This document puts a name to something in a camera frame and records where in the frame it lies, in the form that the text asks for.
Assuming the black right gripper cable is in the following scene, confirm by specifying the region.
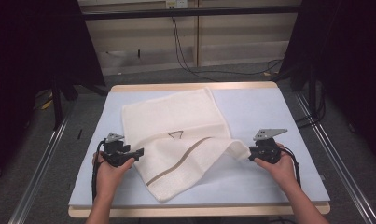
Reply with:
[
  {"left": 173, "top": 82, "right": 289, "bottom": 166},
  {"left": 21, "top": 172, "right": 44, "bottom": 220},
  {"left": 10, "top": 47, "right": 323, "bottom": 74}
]
[{"left": 279, "top": 146, "right": 302, "bottom": 189}]

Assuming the person's right hand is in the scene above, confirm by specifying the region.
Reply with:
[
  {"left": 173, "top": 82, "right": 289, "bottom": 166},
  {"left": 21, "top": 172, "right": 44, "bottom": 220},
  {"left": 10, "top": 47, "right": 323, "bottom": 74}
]
[{"left": 254, "top": 142, "right": 298, "bottom": 189}]

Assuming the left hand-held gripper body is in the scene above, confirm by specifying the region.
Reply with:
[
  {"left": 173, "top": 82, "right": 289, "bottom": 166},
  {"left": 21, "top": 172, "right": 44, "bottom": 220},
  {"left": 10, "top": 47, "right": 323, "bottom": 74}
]
[{"left": 101, "top": 133, "right": 134, "bottom": 168}]

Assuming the black curtain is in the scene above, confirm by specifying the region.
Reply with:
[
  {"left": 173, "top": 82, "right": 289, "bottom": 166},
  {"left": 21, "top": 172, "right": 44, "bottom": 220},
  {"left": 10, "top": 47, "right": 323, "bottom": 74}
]
[
  {"left": 280, "top": 0, "right": 376, "bottom": 164},
  {"left": 0, "top": 0, "right": 107, "bottom": 188}
]

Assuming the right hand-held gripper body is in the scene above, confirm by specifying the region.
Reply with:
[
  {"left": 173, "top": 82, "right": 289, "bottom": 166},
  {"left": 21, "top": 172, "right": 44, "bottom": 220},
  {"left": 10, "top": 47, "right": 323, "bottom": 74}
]
[{"left": 250, "top": 128, "right": 289, "bottom": 165}]

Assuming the person's left hand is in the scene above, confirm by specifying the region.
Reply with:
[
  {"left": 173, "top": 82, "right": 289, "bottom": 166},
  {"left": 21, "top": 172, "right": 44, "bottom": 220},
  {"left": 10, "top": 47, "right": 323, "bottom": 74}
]
[{"left": 91, "top": 151, "right": 136, "bottom": 198}]

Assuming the black floor cable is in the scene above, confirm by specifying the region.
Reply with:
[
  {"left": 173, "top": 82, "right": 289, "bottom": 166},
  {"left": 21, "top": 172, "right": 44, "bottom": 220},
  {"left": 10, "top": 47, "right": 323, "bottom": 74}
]
[{"left": 171, "top": 15, "right": 285, "bottom": 82}]

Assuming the aluminium floor rail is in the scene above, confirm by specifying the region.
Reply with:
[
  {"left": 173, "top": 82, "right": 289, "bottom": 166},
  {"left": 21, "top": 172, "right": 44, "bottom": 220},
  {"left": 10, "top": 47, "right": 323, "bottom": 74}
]
[
  {"left": 295, "top": 91, "right": 376, "bottom": 224},
  {"left": 7, "top": 113, "right": 70, "bottom": 224}
]

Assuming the black metal stand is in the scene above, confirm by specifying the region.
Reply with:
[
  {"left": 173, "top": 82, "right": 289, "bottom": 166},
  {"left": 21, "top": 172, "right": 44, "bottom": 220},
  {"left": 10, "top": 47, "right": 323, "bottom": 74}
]
[{"left": 50, "top": 79, "right": 109, "bottom": 131}]

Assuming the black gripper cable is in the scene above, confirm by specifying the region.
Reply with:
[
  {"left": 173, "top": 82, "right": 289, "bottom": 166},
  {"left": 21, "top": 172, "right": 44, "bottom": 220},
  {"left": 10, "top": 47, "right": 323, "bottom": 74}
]
[
  {"left": 279, "top": 146, "right": 302, "bottom": 189},
  {"left": 91, "top": 139, "right": 106, "bottom": 202}
]

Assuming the black horizontal bar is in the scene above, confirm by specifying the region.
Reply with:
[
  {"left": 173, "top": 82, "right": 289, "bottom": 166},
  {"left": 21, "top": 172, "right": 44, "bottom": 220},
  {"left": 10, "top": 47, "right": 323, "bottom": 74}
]
[{"left": 82, "top": 5, "right": 302, "bottom": 21}]

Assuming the light blue mat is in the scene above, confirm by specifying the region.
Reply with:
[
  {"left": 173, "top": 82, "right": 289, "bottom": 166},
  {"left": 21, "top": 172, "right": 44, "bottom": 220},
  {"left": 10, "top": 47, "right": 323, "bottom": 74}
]
[{"left": 68, "top": 87, "right": 331, "bottom": 208}]

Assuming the wooden table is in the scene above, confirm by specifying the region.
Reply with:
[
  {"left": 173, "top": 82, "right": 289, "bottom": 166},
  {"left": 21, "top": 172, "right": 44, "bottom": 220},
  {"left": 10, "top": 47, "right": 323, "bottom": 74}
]
[{"left": 67, "top": 81, "right": 331, "bottom": 218}]

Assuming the white towel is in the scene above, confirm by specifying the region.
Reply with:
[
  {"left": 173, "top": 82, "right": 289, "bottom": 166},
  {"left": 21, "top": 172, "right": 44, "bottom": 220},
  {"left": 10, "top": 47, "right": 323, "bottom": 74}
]
[{"left": 121, "top": 87, "right": 252, "bottom": 204}]

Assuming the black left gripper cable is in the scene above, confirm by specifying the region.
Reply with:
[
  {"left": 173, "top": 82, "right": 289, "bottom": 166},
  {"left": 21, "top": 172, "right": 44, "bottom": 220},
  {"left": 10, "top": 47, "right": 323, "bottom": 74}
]
[{"left": 91, "top": 139, "right": 106, "bottom": 202}]

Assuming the white wall outlet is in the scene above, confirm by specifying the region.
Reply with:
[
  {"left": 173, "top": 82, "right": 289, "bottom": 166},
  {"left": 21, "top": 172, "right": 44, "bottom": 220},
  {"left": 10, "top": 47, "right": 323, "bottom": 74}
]
[{"left": 165, "top": 0, "right": 189, "bottom": 9}]

